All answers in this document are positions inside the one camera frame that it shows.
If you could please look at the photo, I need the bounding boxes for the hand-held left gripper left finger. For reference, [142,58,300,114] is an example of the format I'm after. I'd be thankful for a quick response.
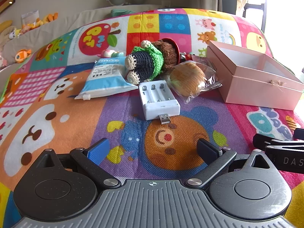
[36,138,121,190]

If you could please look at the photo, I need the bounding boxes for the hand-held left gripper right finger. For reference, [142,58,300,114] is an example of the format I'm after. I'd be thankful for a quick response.
[186,138,277,190]

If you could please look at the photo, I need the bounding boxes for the pink cardboard box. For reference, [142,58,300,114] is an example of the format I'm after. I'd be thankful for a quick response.
[206,40,304,111]

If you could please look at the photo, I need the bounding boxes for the blue and white pouch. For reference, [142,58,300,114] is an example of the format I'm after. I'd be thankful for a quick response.
[74,57,139,100]

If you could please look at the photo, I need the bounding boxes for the white battery charger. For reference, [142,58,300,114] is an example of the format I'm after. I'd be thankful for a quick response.
[138,81,181,124]

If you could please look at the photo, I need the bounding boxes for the bread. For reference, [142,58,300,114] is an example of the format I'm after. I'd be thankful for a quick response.
[164,61,222,104]

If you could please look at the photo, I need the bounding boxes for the mint green toy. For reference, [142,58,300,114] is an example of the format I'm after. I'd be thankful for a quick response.
[101,50,125,59]

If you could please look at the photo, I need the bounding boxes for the crocheted doll with green jacket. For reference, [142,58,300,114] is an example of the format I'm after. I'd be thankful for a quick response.
[125,38,179,85]

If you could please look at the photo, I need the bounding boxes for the colourful cartoon play mat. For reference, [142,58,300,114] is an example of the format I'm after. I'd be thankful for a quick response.
[0,8,304,228]

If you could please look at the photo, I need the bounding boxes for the small dark toy car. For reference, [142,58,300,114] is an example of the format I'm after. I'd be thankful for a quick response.
[179,52,197,63]

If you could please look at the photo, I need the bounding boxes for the orange fish plush toy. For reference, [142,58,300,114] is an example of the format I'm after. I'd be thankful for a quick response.
[15,49,32,63]

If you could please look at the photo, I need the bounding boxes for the green cloth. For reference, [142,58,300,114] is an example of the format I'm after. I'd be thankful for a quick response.
[111,9,133,17]

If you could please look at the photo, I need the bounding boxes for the beige rabbit plush toy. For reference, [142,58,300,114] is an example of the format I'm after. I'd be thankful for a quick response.
[0,20,17,50]

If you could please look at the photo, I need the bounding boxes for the white paper card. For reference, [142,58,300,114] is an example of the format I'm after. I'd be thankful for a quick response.
[21,10,40,25]

